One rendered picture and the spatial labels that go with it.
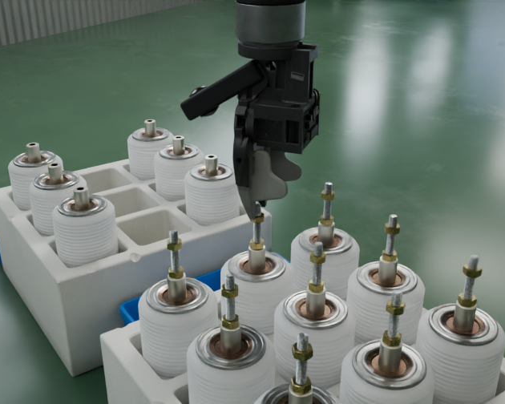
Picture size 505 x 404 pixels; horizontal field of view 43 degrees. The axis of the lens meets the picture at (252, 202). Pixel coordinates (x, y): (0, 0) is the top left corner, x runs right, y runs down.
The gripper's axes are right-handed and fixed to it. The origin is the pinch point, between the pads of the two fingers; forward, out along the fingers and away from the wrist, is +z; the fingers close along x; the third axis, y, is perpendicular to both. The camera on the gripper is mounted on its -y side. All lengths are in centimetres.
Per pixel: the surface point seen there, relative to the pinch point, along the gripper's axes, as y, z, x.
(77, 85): -130, 34, 143
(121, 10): -194, 29, 282
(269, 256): 1.5, 9.0, 2.5
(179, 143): -26.9, 7.2, 32.5
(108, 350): -14.2, 17.1, -13.5
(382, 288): 17.0, 9.0, 0.4
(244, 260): -1.3, 9.1, 0.6
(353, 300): 13.6, 11.2, -0.1
